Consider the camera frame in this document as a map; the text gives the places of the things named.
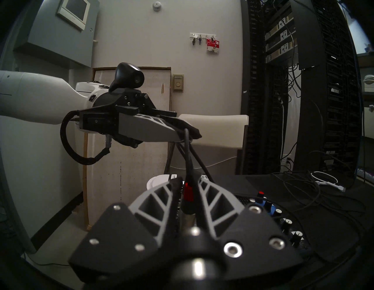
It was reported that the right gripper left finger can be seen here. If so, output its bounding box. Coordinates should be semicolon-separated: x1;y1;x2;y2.
68;177;184;282

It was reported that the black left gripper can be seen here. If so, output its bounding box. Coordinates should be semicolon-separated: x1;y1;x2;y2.
78;87;202;149

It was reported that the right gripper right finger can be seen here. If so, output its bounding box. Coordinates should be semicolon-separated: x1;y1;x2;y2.
194;175;305;282

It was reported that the blue black audio mixer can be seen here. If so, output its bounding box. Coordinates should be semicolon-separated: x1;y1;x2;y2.
236;191;311;252

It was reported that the beige leaning board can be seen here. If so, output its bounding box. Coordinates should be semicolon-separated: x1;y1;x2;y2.
83;66;172;232

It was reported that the white round plate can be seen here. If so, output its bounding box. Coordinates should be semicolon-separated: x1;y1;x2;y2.
146;174;173;190

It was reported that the white folding chair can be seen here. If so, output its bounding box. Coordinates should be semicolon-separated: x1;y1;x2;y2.
163;113;249;176

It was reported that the pink white packaged item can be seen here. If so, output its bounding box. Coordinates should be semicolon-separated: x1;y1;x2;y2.
356;168;374;182

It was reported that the grey rack mounted unit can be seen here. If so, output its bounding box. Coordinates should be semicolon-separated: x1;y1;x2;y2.
265;29;296;55
265;14;294;41
265;41;298;64

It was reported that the black server rack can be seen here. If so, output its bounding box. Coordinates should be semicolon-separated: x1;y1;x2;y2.
240;0;363;183

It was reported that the grey metal shelving unit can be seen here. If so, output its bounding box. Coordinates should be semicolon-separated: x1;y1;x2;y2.
357;52;374;183

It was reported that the beige wall switch plate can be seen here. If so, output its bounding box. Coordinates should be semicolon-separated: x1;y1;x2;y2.
173;74;185;93

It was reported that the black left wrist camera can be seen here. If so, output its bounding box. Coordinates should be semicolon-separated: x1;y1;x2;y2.
109;62;145;93

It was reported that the tangled black cable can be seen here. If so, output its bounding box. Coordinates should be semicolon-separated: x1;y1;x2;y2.
271;170;367;237

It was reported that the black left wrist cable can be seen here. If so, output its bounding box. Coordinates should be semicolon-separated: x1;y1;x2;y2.
60;110;111;166

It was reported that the white usb cable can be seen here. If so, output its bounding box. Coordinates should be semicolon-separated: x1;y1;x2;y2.
311;171;347;193

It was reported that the grey wall cabinet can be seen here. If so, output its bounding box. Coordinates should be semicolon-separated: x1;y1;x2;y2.
13;0;100;70

